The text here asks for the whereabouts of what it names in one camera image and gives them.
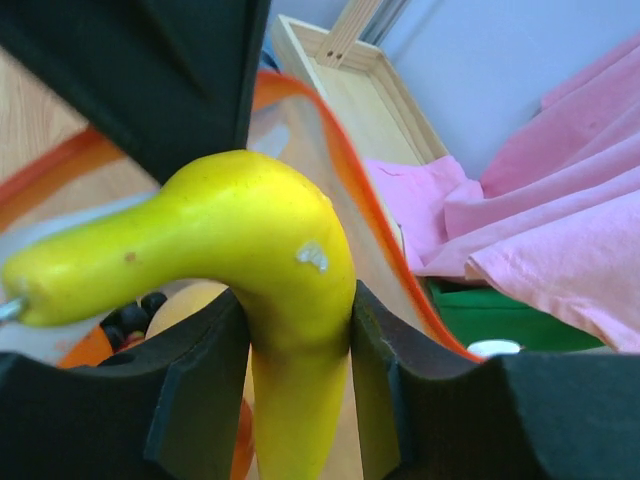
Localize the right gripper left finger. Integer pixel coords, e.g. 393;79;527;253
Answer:
1;292;249;479

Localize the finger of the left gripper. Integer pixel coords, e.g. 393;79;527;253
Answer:
1;1;270;182

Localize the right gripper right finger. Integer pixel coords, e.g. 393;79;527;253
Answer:
351;284;639;479

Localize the dark small grape bunch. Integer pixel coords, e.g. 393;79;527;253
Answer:
100;292;167;352

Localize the orange tangerine toy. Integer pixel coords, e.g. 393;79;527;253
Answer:
57;326;113;369

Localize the clear zip top bag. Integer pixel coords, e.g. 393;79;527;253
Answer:
0;69;526;480

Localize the yellow banana toy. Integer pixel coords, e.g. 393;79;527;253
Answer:
1;150;356;479

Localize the wooden tray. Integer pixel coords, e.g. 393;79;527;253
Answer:
271;15;448;166

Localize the pink t-shirt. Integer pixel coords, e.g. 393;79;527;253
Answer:
366;38;639;353

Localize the wooden rack post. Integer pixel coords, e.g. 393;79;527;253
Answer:
315;0;382;68

